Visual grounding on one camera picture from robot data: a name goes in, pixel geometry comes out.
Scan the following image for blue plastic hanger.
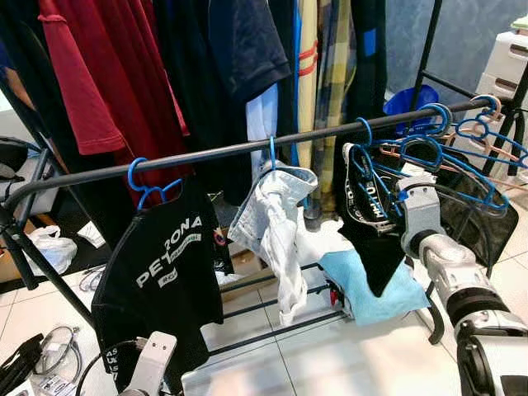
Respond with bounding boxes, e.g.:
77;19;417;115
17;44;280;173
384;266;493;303
126;157;184;211
266;136;285;174
375;103;511;217
342;115;401;224
454;115;528;170

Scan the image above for pink plastic hanger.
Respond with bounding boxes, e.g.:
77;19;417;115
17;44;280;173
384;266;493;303
375;95;528;195

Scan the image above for black fabric bag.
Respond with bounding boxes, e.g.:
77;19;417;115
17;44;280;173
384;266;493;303
437;186;521;265

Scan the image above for white plastic drawer unit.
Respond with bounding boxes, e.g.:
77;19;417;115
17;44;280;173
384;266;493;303
474;29;528;108

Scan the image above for light blue cloth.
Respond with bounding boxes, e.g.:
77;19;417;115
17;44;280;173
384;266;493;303
318;247;430;327

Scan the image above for blue plastic bucket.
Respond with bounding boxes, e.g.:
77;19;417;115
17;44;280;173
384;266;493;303
384;85;442;137

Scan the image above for black shirt white graphic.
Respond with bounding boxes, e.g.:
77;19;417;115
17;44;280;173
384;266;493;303
338;144;413;298

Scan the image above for black garment blue label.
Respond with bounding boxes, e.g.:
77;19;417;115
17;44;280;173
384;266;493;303
346;0;389;133

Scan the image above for yellow plaid shirt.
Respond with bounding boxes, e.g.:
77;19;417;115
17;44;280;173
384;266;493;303
313;0;357;215

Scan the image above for cream garment red stripes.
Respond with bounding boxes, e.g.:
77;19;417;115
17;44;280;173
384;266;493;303
295;0;319;178

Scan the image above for pale washed denim garment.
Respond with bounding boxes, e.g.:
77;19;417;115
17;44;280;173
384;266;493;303
227;165;318;327

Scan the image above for white hanging garment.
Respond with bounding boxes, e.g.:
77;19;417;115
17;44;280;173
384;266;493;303
246;82;281;166

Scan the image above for black metal clothes rack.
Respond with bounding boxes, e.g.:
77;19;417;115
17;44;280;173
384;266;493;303
0;0;528;360

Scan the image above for navy hanging t-shirt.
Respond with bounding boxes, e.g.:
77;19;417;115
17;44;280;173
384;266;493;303
206;0;294;104

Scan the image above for black hanging garment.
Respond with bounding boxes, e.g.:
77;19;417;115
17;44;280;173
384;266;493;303
0;0;133;248
153;0;252;203

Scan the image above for black t-shirt white lettering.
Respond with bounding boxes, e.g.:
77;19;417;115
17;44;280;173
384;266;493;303
91;177;236;395

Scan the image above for red hanging shirt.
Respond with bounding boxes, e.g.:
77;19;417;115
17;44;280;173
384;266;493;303
37;0;195;207

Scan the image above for white plastic bag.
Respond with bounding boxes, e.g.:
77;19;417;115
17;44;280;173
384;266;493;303
25;224;79;275

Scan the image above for brown cardboard box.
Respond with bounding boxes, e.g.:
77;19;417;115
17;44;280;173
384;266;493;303
0;213;38;285

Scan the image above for black pouch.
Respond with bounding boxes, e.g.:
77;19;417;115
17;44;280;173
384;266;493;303
0;334;46;395

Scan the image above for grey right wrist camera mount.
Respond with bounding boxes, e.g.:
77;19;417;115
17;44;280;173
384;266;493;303
398;183;444;257

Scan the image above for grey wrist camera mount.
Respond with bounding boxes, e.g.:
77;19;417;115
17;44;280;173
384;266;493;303
398;183;444;257
124;332;178;396

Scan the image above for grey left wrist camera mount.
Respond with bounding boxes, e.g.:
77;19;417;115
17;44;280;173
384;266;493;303
124;332;178;396

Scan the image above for coiled black cable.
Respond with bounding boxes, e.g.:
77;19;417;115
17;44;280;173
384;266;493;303
37;326;83;376

